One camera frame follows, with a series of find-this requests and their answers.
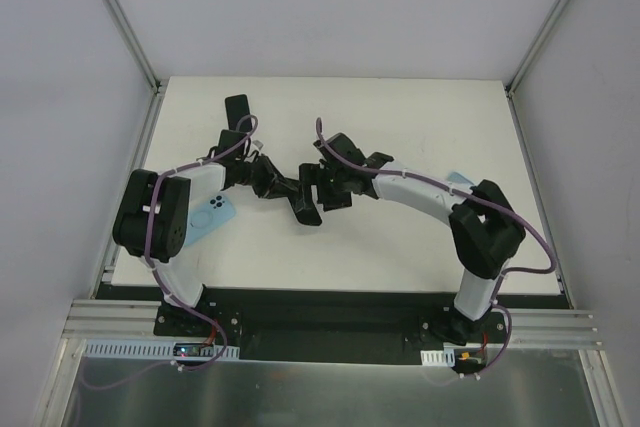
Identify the black cased phone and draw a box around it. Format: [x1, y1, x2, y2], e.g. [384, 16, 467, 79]
[289, 193, 322, 227]

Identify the black smartphone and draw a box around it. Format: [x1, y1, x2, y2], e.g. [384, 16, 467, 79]
[224, 94, 252, 133]

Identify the light blue phone case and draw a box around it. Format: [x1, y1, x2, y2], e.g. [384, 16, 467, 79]
[446, 171, 474, 186]

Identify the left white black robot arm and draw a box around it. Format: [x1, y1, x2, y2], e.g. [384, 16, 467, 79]
[112, 130, 299, 336]

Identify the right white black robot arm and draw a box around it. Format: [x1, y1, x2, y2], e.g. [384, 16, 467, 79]
[292, 133, 525, 345]

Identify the light blue cased phone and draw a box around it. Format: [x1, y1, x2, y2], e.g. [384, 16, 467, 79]
[184, 193, 236, 247]

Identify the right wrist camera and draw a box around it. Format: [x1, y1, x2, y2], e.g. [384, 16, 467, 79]
[328, 133, 365, 166]

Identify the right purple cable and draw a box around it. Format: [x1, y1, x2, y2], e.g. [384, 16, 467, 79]
[314, 117, 558, 387]

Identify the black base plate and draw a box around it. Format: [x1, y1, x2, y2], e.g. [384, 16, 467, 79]
[94, 284, 571, 363]

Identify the left aluminium corner post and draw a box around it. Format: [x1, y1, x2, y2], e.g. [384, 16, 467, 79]
[77, 0, 169, 96]

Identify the aluminium corner post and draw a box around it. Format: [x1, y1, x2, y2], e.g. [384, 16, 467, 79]
[504, 0, 609, 96]
[77, 0, 169, 96]

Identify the right white cable duct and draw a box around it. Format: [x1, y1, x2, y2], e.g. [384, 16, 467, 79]
[420, 348, 455, 368]

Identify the white cable duct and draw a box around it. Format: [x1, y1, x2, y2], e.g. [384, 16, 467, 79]
[85, 340, 240, 362]
[420, 348, 455, 368]

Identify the left white cable duct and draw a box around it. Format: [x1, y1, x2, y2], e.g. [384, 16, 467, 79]
[85, 340, 240, 362]

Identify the aluminium frame rail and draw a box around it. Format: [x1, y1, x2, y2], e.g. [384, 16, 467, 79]
[62, 299, 604, 350]

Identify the right aluminium corner post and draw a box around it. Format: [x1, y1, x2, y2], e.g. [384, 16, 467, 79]
[504, 0, 609, 96]

